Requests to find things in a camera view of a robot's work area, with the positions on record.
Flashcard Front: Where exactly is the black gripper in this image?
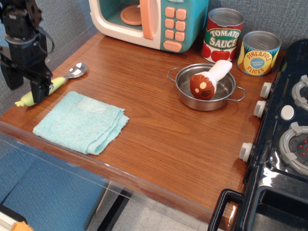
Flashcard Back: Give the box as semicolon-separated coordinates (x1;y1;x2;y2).
0;33;52;103

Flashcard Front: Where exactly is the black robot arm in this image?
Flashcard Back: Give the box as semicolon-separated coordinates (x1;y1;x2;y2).
0;0;52;103

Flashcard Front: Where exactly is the silver metal pot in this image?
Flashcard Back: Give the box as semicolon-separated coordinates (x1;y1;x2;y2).
167;60;246;111

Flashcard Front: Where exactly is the light blue folded cloth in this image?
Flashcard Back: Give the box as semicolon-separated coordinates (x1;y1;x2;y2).
33;91;129;155

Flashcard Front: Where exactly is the orange microwave turntable plate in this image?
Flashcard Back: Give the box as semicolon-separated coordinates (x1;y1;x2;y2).
120;5;141;26

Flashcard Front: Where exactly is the orange fuzzy object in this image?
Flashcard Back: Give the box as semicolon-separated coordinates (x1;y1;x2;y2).
11;221;33;231

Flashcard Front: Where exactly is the teal toy microwave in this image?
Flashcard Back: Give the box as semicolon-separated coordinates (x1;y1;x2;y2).
89;0;209;53

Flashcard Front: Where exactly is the plush brown mushroom toy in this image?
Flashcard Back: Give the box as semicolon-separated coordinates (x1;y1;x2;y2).
190;60;232;101

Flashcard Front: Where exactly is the tomato sauce can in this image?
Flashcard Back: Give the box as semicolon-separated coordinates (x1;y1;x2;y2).
202;8;244;63

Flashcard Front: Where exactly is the pineapple slices can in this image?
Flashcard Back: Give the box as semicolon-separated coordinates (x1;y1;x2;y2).
237;31;282;77

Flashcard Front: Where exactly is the black toy stove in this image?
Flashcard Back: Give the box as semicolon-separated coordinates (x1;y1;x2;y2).
208;39;308;231

